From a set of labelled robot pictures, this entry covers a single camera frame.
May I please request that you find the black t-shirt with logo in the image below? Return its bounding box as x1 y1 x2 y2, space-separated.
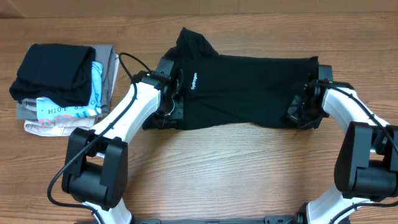
142 27 320 131

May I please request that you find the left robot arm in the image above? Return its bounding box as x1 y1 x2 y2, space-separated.
62 69 183 223

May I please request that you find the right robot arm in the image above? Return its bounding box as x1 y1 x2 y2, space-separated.
288 80 397 223

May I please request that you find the folded gray garment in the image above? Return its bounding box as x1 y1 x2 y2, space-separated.
16 45 119 121

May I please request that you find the folded beige garment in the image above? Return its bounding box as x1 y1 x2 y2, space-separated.
21 53 121 138

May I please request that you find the folded black garment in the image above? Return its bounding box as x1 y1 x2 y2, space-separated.
9 44 96 107

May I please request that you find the folded light blue printed shirt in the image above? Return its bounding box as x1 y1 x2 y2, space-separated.
35 62 103 123

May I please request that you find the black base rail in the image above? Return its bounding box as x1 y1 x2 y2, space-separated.
74 214 299 224

